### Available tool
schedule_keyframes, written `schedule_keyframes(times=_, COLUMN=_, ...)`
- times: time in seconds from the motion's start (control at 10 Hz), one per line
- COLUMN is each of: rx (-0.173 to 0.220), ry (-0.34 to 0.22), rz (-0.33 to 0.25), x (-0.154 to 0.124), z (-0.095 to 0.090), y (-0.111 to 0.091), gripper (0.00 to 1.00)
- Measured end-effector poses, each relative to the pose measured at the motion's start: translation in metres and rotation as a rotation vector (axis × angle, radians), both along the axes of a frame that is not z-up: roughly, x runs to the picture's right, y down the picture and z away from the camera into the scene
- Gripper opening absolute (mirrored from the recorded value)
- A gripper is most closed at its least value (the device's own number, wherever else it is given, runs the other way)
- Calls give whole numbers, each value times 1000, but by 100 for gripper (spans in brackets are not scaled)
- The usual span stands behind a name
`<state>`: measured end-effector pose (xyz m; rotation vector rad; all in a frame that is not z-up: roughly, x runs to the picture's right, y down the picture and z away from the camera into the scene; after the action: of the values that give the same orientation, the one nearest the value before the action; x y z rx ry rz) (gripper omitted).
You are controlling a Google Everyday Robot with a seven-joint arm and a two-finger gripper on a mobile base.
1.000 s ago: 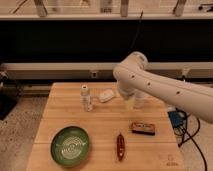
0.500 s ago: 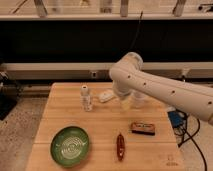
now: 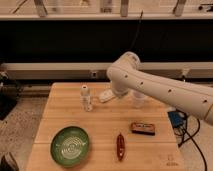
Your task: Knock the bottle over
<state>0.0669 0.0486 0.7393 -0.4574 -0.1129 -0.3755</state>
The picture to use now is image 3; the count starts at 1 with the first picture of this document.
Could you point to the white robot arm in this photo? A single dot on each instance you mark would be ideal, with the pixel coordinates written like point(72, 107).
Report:
point(193, 99)

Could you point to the clear plastic bottle white cap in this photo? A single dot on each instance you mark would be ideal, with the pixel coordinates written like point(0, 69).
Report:
point(86, 98)

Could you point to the clear plastic cup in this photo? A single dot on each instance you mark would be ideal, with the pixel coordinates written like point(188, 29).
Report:
point(138, 99)

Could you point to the small brown black box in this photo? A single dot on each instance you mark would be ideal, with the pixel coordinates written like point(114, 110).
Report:
point(143, 128)

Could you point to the green patterned bowl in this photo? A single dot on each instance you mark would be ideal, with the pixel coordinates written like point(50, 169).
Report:
point(70, 146)

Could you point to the black object at left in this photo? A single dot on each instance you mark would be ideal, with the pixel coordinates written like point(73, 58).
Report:
point(9, 94)

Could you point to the blue connector with cables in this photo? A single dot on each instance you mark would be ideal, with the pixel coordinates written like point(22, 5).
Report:
point(179, 122)

